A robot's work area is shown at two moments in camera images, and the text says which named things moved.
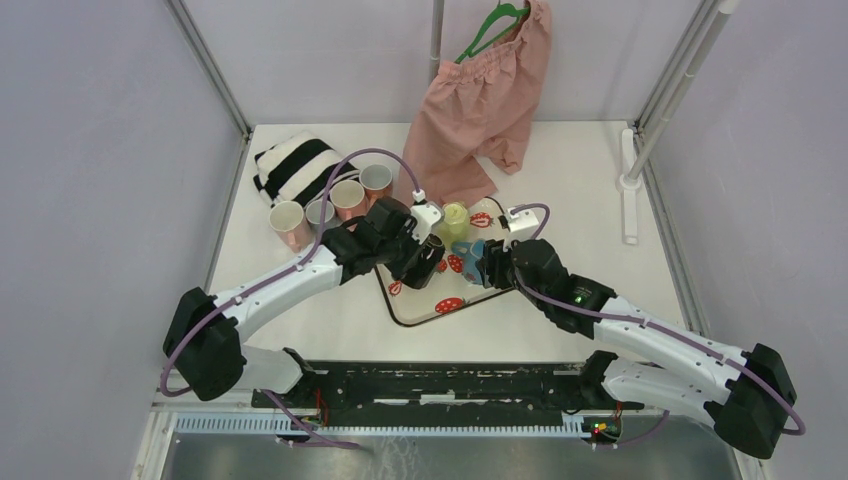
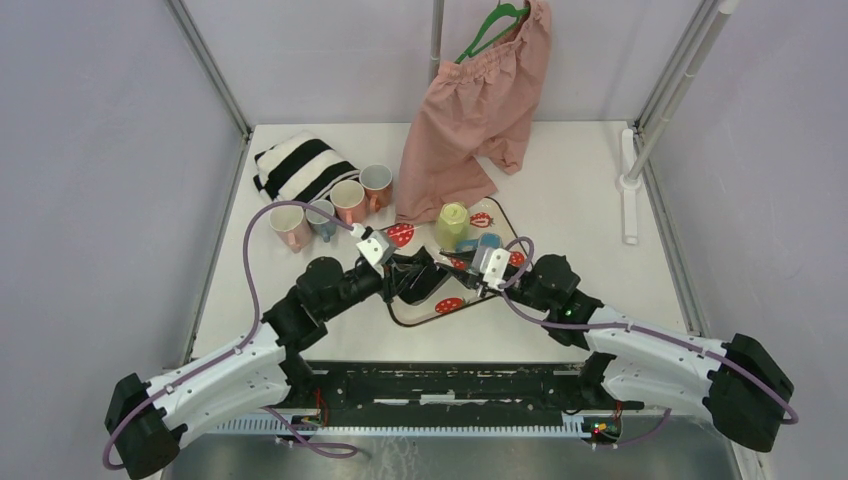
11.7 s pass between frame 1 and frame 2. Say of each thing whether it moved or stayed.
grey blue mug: stayed
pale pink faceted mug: stayed
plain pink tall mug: stayed
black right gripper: moved
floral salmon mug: stayed
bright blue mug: moved
